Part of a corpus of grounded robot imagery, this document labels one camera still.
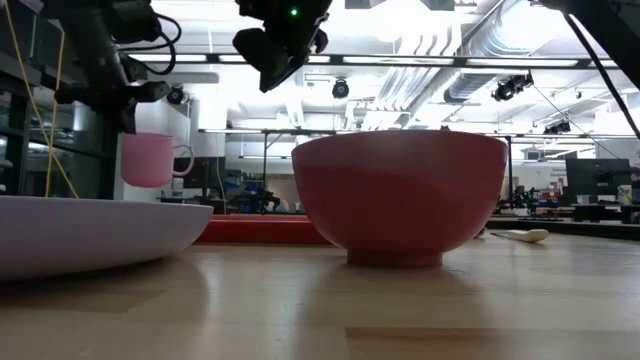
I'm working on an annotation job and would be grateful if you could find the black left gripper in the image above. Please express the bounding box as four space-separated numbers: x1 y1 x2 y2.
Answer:
54 54 171 135

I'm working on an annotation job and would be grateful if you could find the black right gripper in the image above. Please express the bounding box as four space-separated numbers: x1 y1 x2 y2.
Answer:
232 0 334 94

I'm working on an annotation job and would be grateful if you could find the pink cup with handle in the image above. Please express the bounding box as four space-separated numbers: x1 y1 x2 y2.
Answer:
120 131 196 190

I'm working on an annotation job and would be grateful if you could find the lavender plate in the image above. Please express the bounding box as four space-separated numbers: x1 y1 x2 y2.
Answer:
0 195 215 282

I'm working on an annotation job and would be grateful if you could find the red plastic bowl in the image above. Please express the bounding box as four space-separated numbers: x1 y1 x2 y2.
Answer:
291 130 509 269

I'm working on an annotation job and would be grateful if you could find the knife with cream handle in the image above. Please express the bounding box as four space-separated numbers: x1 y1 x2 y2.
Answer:
489 228 550 245

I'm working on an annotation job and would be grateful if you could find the red plastic tray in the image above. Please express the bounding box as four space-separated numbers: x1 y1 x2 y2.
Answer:
194 214 332 246

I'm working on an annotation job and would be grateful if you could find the black computer monitor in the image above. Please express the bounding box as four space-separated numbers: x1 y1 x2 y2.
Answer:
172 156 227 190
565 158 633 197

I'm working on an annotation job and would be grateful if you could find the long ceiling light strip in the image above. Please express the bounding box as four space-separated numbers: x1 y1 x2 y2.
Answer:
119 51 619 71

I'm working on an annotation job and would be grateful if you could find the cluttered background workbench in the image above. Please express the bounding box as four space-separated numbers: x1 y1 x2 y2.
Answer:
497 185 569 217

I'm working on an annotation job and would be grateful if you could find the black background desk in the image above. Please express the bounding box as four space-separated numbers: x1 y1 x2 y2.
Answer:
572 202 640 225

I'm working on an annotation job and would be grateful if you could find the yellow cable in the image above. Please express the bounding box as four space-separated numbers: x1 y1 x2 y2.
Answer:
2 0 81 200
44 31 66 199

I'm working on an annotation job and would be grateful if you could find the black background rig frame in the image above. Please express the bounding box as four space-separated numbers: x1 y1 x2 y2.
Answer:
198 128 301 191

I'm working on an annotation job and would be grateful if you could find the silver ventilation duct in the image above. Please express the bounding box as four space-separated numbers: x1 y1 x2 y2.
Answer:
442 0 566 104

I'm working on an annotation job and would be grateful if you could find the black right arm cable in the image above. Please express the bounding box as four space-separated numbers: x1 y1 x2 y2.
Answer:
562 12 640 140

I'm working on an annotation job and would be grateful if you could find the black aluminium table frame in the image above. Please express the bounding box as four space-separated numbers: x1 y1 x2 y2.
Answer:
487 217 640 242

